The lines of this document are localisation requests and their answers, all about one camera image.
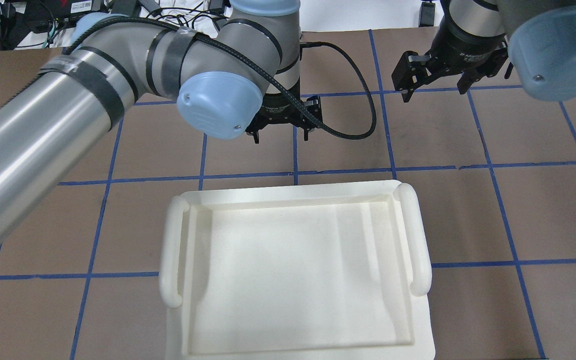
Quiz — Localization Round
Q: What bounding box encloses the white plastic tray bin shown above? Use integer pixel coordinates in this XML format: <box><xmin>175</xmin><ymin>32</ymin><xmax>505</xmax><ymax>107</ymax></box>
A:
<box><xmin>158</xmin><ymin>180</ymin><xmax>435</xmax><ymax>360</ymax></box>

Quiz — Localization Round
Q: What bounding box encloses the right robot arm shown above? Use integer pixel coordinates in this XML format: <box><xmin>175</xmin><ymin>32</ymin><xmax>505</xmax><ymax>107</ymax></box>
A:
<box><xmin>391</xmin><ymin>0</ymin><xmax>576</xmax><ymax>102</ymax></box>

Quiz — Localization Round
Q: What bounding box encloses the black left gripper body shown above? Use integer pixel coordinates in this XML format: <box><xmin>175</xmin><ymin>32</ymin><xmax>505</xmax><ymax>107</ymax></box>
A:
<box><xmin>245</xmin><ymin>82</ymin><xmax>323</xmax><ymax>136</ymax></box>

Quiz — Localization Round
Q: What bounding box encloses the black power adapter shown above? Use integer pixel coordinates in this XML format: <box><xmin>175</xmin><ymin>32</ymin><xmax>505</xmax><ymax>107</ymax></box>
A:
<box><xmin>418</xmin><ymin>0</ymin><xmax>436</xmax><ymax>28</ymax></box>

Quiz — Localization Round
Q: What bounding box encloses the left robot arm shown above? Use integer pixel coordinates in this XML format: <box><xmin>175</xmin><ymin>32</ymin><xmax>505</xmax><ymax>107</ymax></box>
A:
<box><xmin>0</xmin><ymin>0</ymin><xmax>323</xmax><ymax>244</ymax></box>

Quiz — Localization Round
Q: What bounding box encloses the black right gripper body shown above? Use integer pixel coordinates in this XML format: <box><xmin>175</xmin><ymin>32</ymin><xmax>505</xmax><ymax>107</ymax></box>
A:
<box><xmin>391</xmin><ymin>30</ymin><xmax>509</xmax><ymax>92</ymax></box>

